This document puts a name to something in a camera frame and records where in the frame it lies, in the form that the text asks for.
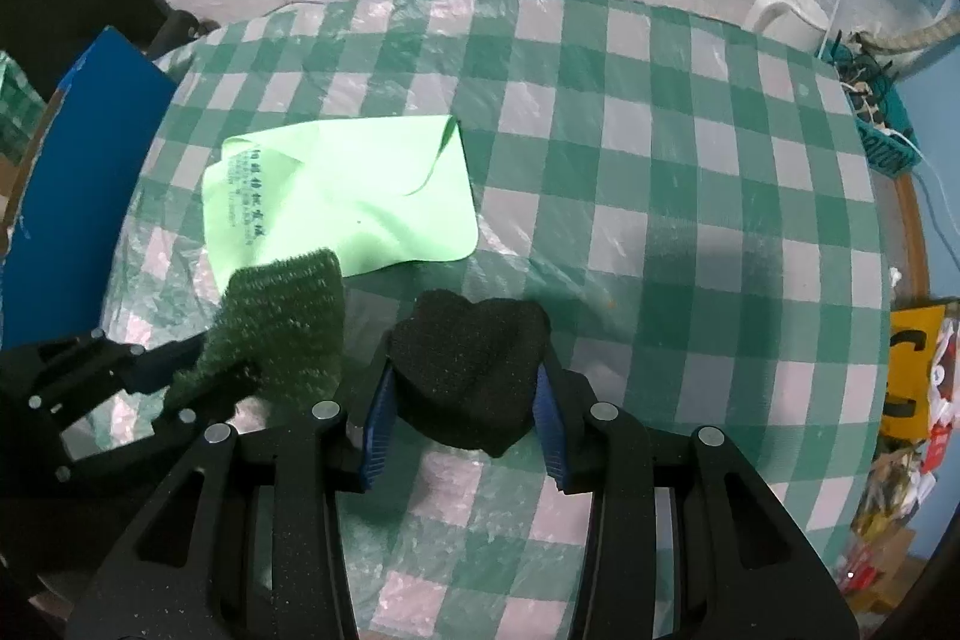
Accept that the black knitted soft object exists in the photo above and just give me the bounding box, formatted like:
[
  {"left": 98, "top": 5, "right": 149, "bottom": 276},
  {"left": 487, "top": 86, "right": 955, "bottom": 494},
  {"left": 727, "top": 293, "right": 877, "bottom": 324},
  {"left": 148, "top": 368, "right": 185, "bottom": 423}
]
[{"left": 389, "top": 289, "right": 550, "bottom": 458}]

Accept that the dark green scouring pad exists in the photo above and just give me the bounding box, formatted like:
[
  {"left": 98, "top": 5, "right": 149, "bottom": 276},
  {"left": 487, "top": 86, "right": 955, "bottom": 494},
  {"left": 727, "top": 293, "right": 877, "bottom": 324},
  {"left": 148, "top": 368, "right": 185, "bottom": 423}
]
[{"left": 164, "top": 248, "right": 345, "bottom": 411}]

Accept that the light green microfiber cloth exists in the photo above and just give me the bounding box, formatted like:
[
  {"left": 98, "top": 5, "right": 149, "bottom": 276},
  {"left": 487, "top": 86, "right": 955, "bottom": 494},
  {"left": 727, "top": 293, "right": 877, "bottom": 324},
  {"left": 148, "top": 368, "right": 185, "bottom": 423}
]
[{"left": 202, "top": 115, "right": 478, "bottom": 291}]

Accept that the cardboard box with blue edges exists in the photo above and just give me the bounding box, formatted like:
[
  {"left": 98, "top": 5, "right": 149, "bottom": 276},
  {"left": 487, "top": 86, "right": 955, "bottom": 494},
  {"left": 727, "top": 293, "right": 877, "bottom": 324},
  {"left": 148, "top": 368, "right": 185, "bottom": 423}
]
[{"left": 2, "top": 28, "right": 176, "bottom": 347}]

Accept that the green white checkered tablecloth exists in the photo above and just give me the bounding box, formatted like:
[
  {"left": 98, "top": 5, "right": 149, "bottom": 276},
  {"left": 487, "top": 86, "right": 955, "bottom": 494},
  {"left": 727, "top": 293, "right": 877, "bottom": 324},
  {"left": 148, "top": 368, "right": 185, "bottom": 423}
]
[{"left": 58, "top": 0, "right": 895, "bottom": 640}]

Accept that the black cylindrical clamp knob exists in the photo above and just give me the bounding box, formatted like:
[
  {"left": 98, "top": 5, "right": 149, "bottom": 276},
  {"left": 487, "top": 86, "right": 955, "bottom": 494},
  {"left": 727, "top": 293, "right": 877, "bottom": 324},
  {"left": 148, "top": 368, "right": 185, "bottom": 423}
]
[{"left": 145, "top": 10, "right": 220, "bottom": 60}]

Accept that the yellow black bag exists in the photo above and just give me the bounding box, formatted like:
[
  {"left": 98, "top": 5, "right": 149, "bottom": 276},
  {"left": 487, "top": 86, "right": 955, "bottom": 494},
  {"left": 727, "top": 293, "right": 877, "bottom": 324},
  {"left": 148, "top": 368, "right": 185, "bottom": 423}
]
[{"left": 880, "top": 304, "right": 947, "bottom": 443}]

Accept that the teal plastic basket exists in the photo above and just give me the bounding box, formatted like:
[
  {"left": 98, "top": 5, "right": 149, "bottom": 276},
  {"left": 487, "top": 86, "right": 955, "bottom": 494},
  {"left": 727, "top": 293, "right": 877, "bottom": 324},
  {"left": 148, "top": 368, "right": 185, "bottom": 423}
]
[{"left": 818, "top": 32, "right": 921, "bottom": 179}]

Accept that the white electric kettle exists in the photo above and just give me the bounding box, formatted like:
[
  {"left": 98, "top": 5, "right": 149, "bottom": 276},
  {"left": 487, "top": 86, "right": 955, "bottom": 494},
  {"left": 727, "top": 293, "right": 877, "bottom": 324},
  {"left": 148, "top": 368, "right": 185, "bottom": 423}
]
[{"left": 742, "top": 0, "right": 828, "bottom": 53}]

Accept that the braided beige hose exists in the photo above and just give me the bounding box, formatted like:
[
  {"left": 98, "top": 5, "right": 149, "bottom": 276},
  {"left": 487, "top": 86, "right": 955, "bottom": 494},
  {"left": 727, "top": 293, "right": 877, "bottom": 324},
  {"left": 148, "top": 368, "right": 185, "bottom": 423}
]
[{"left": 857, "top": 13, "right": 960, "bottom": 55}]

